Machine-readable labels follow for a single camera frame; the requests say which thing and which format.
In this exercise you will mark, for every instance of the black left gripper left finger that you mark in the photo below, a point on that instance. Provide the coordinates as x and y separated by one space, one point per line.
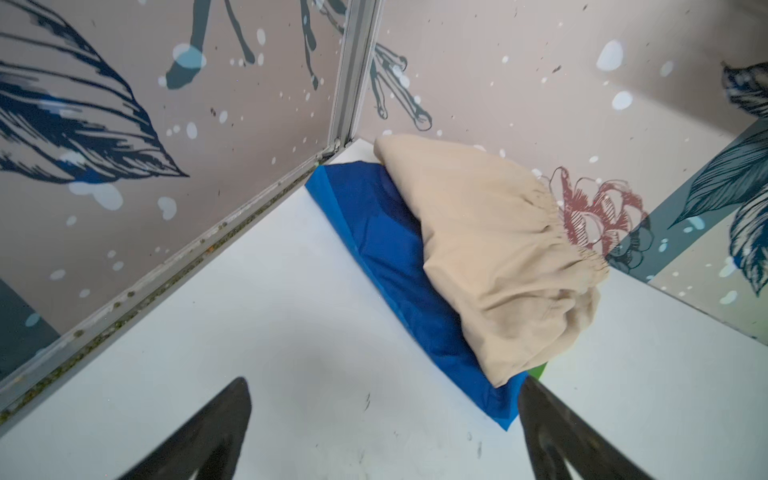
208 445

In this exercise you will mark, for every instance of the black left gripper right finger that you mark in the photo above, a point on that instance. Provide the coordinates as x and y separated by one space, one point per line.
558 440

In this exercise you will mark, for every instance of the beige shorts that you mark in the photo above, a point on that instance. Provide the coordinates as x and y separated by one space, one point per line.
497 251

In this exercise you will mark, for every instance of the rainbow striped shorts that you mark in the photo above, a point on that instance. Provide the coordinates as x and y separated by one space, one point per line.
364 207

